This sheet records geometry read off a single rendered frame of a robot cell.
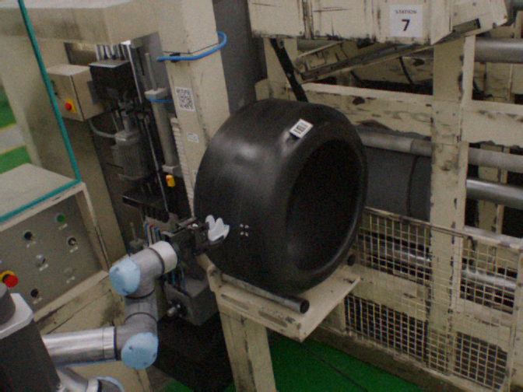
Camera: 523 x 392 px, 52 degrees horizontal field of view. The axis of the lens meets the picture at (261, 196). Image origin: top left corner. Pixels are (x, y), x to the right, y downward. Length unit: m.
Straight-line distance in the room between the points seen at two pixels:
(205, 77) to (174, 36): 0.15
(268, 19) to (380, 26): 0.38
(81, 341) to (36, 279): 0.75
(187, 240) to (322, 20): 0.74
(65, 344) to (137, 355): 0.15
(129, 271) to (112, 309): 0.88
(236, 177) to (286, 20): 0.53
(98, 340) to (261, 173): 0.57
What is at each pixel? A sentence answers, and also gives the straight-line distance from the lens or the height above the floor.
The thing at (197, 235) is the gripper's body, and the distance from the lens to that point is 1.34.
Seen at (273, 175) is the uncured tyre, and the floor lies 1.38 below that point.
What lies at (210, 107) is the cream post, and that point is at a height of 1.47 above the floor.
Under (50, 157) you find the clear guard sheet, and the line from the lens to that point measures 1.84.
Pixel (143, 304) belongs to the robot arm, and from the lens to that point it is 1.30.
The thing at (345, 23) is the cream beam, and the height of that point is 1.69.
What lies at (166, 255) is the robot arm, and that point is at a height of 1.31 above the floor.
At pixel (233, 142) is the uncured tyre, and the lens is 1.50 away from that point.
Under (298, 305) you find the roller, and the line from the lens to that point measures 1.69.
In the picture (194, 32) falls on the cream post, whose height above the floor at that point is 1.71.
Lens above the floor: 2.00
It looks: 28 degrees down
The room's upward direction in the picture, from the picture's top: 8 degrees counter-clockwise
